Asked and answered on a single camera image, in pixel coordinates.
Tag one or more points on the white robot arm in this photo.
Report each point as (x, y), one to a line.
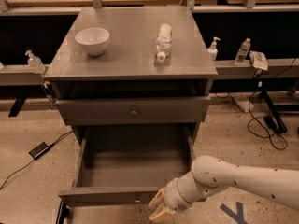
(210, 175)

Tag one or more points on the black power adapter with cable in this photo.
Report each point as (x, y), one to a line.
(36, 153)

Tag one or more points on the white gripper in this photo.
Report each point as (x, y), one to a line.
(170, 194)

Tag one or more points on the grey drawer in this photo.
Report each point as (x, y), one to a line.
(133, 110)
(128, 164)

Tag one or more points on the white ceramic bowl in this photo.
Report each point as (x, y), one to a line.
(94, 40)

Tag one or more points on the clear plastic water bottle lying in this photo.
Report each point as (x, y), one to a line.
(164, 42)

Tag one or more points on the black object floor bottom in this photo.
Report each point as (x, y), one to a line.
(63, 213)

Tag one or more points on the grey wooden drawer cabinet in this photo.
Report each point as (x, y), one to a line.
(129, 68)

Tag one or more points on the blue tape floor mark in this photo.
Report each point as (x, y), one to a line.
(238, 215)

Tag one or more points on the clear pump bottle left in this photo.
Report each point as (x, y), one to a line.
(35, 63)

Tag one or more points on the clear upright water bottle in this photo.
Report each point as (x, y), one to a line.
(243, 52)

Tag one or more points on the white pump dispenser bottle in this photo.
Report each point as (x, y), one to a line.
(212, 50)

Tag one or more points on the white wipes packet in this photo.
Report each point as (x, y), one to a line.
(258, 60)

